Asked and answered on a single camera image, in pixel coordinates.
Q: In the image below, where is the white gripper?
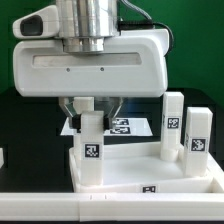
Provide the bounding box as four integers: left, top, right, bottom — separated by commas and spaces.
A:
13, 4, 168, 131

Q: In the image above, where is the white desk top tray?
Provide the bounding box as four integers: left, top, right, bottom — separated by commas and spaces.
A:
69, 142, 224, 193

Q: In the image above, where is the white marker sheet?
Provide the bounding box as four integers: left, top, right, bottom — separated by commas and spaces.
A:
60, 116, 154, 138

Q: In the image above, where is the white front fence bar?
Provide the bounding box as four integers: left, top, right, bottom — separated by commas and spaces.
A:
0, 193, 224, 222

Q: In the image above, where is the black cable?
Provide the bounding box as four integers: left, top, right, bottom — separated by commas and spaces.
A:
118, 0, 176, 58

